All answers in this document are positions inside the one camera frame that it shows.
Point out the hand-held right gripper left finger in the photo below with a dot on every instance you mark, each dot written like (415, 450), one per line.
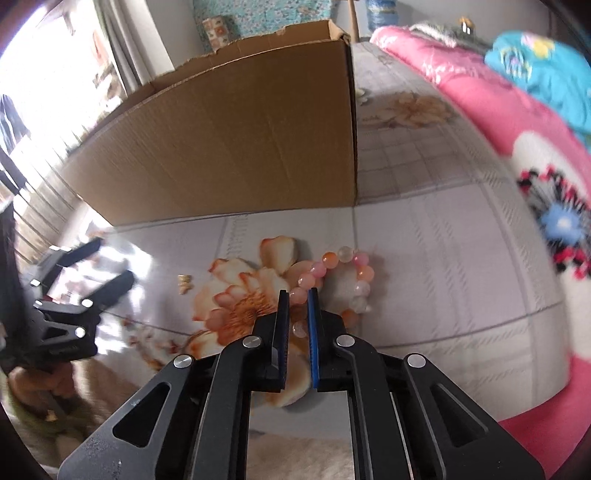
(284, 344)

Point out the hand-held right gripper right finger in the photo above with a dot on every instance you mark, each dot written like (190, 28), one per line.
(315, 344)

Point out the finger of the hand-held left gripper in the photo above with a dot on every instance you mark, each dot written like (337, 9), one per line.
(69, 256)
(111, 288)

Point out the brown cardboard box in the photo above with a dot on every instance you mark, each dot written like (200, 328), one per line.
(221, 138)

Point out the person's left forearm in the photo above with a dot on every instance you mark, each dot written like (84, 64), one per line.
(41, 415)

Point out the person's left hand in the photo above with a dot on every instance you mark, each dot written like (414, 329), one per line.
(32, 381)

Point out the floral plaid tablecloth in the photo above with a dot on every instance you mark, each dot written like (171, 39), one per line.
(438, 254)

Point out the grey curtain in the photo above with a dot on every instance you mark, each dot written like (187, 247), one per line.
(134, 41)

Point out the pink floral blanket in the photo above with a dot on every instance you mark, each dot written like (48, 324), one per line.
(485, 101)

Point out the grey patterned cloth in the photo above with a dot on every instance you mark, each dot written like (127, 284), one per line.
(443, 34)

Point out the blue water jug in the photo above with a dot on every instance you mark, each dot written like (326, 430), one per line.
(382, 11)

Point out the blue cartoon blanket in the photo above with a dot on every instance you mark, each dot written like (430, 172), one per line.
(545, 69)

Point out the teal floral wall cloth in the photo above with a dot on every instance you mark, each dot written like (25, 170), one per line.
(277, 14)

